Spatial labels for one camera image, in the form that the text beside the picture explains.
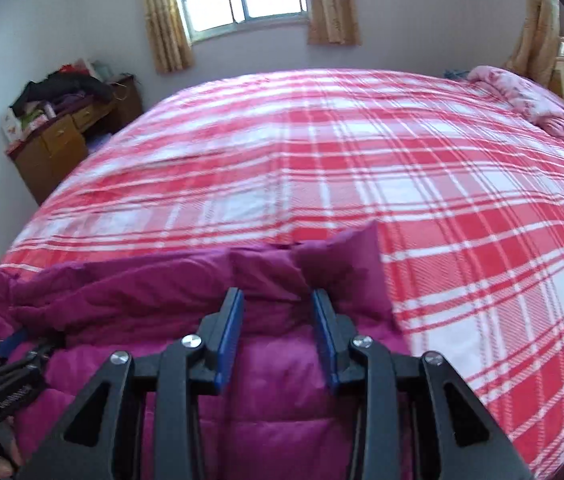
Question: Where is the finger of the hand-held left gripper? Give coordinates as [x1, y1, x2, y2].
[6, 342, 60, 376]
[0, 329, 30, 368]

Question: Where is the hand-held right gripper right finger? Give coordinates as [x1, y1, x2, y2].
[310, 288, 535, 480]

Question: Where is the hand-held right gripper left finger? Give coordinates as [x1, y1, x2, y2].
[14, 287, 245, 480]

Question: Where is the purple down jacket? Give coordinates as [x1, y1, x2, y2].
[0, 220, 415, 480]

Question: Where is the pile of dark clothes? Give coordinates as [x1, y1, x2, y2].
[9, 60, 112, 113]

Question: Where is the person's left hand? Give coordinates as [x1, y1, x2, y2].
[0, 422, 25, 480]

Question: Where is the bed with red plaid sheet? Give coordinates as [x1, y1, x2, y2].
[0, 67, 564, 480]

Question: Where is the brown wooden desk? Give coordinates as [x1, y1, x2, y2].
[4, 75, 143, 206]

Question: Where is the white cardboard box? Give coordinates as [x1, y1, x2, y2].
[2, 107, 25, 143]

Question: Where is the pink quilted blanket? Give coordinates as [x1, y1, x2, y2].
[466, 65, 564, 151]

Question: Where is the short yellow floral curtain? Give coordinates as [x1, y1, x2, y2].
[304, 0, 361, 46]
[139, 0, 195, 75]

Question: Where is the long yellow curtain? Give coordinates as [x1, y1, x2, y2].
[504, 0, 563, 88]

